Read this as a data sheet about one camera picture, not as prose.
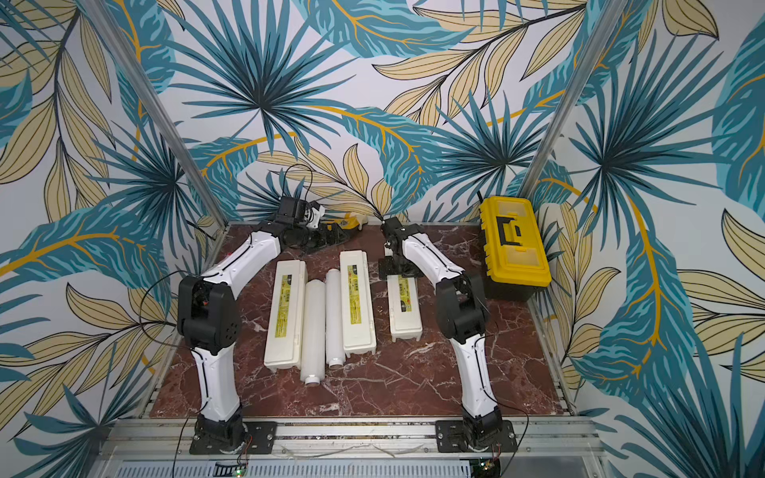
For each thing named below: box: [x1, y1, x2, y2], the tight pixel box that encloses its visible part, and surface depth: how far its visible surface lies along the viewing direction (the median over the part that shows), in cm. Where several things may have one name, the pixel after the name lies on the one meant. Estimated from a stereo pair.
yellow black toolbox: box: [480, 196, 552, 302], surface depth 94 cm
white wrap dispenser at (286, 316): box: [263, 259, 308, 372], surface depth 87 cm
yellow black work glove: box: [334, 212, 368, 232], surface depth 119 cm
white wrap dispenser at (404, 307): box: [387, 273, 424, 344], surface depth 89 cm
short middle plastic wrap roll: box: [324, 268, 345, 369], surface depth 90 cm
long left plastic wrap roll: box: [299, 278, 326, 387], surface depth 87 cm
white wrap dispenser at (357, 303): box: [339, 248, 378, 359], surface depth 90 cm
